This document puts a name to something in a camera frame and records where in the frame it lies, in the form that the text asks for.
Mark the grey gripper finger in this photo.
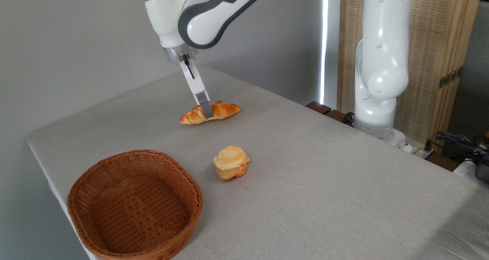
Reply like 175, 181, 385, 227
195, 91, 214, 119

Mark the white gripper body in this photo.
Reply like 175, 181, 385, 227
179, 57, 209, 105

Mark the golden croissant bread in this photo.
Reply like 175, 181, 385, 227
179, 100, 242, 125

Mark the round golden bread bun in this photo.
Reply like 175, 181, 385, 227
213, 145, 251, 181

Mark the brown woven wicker basket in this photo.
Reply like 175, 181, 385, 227
67, 149, 204, 260

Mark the dark wooden slat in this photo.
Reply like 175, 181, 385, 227
325, 109, 354, 127
305, 101, 332, 115

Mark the grey tablecloth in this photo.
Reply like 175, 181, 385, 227
26, 65, 489, 260

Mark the white power strip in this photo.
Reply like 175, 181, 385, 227
404, 141, 437, 160

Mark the dark metal screen hinge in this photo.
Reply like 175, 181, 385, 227
438, 66, 464, 89

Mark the bamboo folding screen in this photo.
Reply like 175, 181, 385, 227
337, 0, 484, 154

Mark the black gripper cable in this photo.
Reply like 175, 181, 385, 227
181, 54, 196, 80

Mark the black cable bundle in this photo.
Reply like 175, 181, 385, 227
425, 131, 489, 166

